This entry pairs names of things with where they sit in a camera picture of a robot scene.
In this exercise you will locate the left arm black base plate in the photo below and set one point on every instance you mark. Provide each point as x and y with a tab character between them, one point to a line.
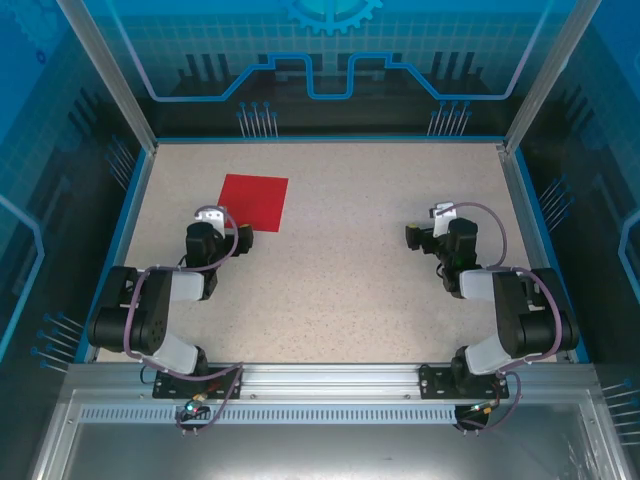
167	387

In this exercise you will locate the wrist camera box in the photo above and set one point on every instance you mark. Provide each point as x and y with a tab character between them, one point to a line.
442	220
210	216

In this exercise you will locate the aluminium side rail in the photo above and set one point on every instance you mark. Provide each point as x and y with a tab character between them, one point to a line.
521	200

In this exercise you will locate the blue table edge strip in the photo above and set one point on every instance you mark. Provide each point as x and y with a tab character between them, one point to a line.
533	200
134	200

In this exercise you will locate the red paper sheet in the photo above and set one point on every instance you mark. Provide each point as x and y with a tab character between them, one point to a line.
255	200

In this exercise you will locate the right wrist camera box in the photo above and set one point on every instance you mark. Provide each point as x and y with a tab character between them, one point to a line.
442	220

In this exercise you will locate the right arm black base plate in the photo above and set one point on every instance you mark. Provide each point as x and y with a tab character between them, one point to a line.
431	385

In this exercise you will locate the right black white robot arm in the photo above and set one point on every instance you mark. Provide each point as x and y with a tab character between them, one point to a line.
520	320

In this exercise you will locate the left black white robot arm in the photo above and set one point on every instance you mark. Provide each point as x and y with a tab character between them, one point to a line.
150	320

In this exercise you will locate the aluminium mounting rail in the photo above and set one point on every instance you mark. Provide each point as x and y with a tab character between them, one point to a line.
330	380

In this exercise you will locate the steel cabinet top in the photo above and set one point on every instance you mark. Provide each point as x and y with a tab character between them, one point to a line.
320	450

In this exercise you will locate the aluminium frame post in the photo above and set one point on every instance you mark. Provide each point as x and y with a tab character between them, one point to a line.
111	75
548	75

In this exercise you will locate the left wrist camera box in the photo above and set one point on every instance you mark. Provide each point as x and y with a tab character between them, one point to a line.
210	216

